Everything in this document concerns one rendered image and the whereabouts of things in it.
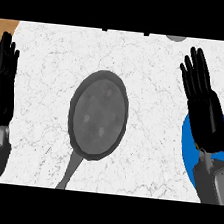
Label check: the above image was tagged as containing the blue plate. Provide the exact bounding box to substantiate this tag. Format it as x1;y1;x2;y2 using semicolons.
176;110;224;193

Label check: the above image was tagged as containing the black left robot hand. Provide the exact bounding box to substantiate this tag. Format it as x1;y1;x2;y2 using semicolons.
0;31;22;133

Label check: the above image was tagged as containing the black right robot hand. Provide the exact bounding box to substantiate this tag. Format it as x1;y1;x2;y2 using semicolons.
171;45;224;154

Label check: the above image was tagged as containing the grey round object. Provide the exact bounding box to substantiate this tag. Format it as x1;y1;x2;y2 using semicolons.
164;34;189;43

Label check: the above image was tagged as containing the dark grey frying pan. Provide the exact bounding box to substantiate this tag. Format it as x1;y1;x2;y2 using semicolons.
55;66;134;196

